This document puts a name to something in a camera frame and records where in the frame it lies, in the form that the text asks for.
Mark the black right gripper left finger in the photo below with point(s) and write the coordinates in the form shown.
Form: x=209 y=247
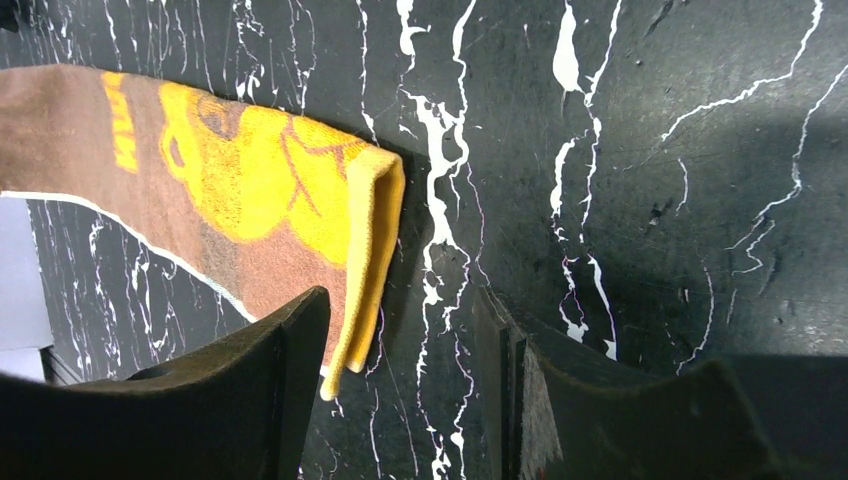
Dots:
x=238 y=408

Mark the orange brown towel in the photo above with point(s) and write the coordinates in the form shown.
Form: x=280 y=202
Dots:
x=259 y=203

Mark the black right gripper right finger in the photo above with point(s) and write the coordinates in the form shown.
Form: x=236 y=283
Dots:
x=554 y=408

